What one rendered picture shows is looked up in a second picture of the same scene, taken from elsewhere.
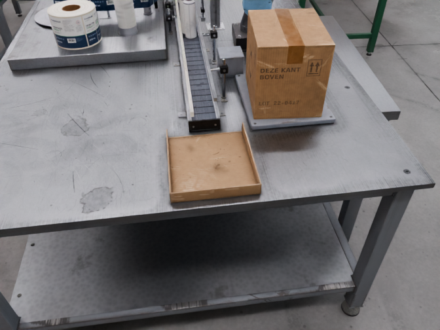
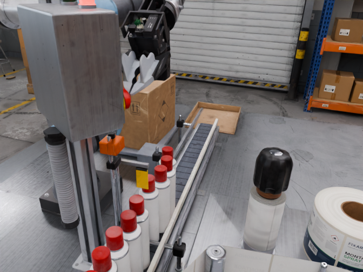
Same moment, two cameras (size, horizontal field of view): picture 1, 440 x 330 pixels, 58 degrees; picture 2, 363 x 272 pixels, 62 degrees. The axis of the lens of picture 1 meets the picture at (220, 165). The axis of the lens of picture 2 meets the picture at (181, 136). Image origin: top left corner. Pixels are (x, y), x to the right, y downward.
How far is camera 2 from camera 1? 2.48 m
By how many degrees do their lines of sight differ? 108
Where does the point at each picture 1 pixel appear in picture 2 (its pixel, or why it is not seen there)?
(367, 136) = not seen: hidden behind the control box
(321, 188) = not seen: hidden behind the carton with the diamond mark
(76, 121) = (302, 158)
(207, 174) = (218, 116)
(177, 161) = (232, 123)
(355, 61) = (36, 148)
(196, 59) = (183, 167)
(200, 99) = (203, 134)
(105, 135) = (277, 144)
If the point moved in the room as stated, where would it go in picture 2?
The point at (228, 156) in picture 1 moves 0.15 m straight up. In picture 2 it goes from (202, 119) to (203, 93)
